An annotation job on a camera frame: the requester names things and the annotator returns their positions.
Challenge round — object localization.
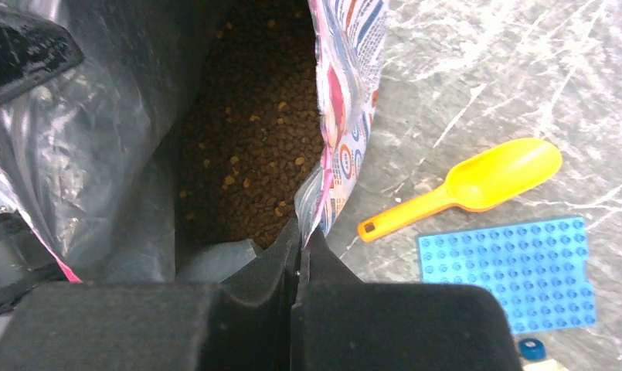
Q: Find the blue building block plate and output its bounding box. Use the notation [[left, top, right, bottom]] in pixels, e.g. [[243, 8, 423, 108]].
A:
[[417, 216, 597, 335]]

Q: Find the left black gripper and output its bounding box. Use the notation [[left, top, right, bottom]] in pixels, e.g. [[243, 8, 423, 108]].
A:
[[0, 213, 65, 316]]

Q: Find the pet food bag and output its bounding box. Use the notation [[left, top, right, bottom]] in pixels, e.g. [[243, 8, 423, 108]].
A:
[[0, 1, 389, 282]]

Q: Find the brown pet food kibble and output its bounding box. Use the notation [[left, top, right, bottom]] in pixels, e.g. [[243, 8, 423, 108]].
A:
[[178, 1, 324, 247]]

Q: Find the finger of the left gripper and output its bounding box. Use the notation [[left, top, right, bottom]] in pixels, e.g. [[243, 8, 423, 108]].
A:
[[0, 7, 84, 106]]

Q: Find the yellow plastic scoop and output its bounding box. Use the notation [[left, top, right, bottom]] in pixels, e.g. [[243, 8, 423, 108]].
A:
[[357, 138, 563, 242]]

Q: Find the beige blue toy block car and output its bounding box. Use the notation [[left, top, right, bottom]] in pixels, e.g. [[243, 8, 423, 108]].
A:
[[518, 338, 569, 371]]

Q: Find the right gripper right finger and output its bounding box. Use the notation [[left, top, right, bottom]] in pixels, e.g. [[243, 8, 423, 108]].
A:
[[290, 230, 521, 370]]

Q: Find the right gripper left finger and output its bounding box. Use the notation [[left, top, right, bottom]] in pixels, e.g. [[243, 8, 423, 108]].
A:
[[0, 220, 301, 370]]

